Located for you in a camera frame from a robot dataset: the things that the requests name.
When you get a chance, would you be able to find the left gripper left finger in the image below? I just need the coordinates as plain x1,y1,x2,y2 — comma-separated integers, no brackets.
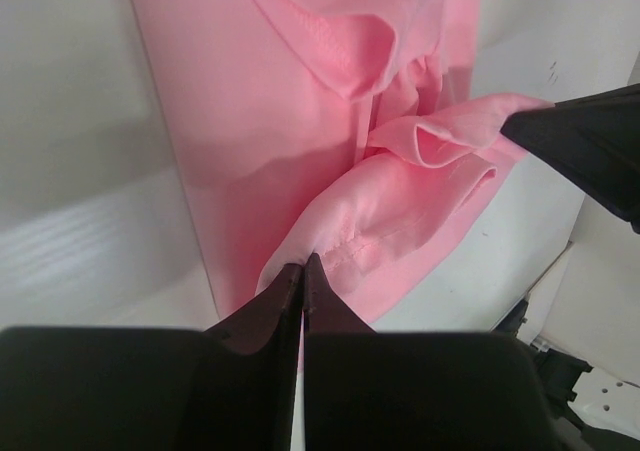
1,264,303,450

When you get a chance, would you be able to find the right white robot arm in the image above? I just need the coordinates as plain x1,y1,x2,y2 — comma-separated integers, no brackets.
500,84,639,450

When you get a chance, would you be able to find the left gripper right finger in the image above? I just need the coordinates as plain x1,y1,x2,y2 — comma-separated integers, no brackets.
304,255,585,450

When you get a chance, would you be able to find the pink t shirt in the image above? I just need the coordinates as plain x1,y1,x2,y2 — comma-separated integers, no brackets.
132,0,540,321

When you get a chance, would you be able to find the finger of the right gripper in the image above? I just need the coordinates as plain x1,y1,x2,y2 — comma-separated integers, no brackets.
500,84,639,232

